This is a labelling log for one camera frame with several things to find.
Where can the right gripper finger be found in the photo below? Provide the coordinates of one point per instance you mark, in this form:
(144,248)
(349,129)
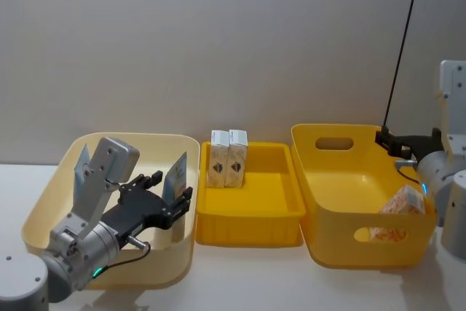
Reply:
(398,150)
(385,138)

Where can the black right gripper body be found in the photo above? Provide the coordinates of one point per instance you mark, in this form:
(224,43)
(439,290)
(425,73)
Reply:
(422,145)

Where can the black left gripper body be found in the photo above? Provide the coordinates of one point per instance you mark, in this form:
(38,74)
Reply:
(140,209)

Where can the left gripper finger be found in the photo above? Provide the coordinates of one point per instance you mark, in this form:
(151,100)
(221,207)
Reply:
(182,201)
(151,180)

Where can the blue small carton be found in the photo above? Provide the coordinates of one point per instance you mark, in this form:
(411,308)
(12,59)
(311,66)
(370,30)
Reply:
(174,176)

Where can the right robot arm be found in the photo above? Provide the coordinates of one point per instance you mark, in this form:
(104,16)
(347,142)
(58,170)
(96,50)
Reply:
(437,172)

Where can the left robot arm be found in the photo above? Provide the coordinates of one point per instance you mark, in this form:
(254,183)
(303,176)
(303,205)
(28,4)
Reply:
(109,160)

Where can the beige small carton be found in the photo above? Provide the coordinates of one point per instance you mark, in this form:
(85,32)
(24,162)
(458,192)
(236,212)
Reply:
(236,165)
(217,165)

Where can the orange patterned small carton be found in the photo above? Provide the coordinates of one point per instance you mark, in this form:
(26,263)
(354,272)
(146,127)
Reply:
(406,201)

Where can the shallow yellow plastic tray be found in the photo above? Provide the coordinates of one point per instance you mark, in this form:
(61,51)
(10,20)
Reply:
(255,198)

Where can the cream plastic bin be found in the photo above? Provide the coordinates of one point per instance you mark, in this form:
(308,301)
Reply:
(47,216)

